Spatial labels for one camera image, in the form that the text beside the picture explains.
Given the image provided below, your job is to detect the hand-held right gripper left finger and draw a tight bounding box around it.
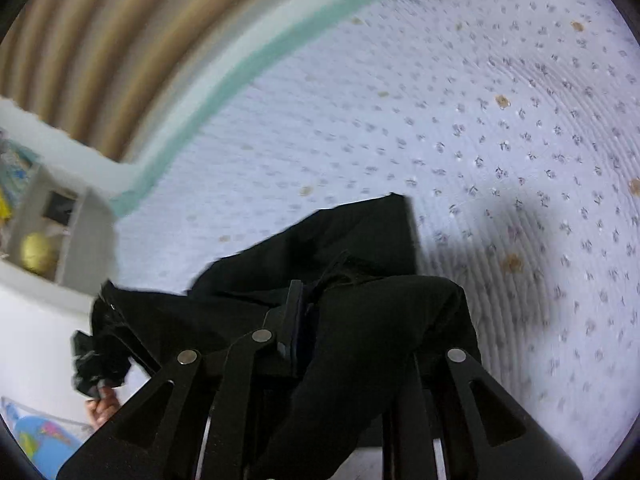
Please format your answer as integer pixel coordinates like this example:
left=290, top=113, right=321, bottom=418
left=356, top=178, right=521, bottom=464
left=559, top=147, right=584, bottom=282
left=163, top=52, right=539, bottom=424
left=56, top=279, right=307, bottom=480

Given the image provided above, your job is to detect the row of books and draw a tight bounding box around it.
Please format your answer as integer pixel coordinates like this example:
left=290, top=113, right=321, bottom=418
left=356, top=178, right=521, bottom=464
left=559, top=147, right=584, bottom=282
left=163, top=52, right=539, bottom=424
left=0, top=130, right=42, bottom=221

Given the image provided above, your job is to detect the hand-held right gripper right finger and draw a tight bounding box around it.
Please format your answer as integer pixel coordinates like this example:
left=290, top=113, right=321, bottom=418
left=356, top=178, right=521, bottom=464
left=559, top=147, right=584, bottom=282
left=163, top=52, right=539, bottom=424
left=381, top=346, right=585, bottom=480

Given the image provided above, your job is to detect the white floral quilt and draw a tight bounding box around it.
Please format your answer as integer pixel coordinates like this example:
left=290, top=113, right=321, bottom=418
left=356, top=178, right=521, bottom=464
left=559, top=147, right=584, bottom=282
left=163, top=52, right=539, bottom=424
left=112, top=0, right=640, bottom=480

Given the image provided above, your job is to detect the person's left hand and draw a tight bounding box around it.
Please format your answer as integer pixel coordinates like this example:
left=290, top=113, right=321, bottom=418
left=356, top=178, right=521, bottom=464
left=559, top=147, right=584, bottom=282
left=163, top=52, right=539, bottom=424
left=86, top=382, right=122, bottom=430

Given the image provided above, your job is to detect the yellow round toy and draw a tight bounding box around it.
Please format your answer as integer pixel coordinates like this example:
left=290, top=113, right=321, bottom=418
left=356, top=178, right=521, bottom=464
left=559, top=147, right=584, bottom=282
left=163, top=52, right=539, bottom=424
left=20, top=232, right=59, bottom=277

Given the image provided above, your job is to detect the black hooded jacket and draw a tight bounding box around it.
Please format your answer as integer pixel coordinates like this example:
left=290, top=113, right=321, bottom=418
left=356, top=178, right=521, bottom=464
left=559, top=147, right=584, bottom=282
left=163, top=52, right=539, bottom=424
left=72, top=191, right=483, bottom=480

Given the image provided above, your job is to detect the dark small box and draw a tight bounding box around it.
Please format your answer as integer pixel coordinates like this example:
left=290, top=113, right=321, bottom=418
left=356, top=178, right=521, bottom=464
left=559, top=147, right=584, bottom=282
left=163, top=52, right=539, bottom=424
left=42, top=191, right=80, bottom=225

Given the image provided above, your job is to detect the white wall shelf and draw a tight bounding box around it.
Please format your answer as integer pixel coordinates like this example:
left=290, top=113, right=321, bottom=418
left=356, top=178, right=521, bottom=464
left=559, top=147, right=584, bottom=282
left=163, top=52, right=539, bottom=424
left=0, top=96, right=122, bottom=313

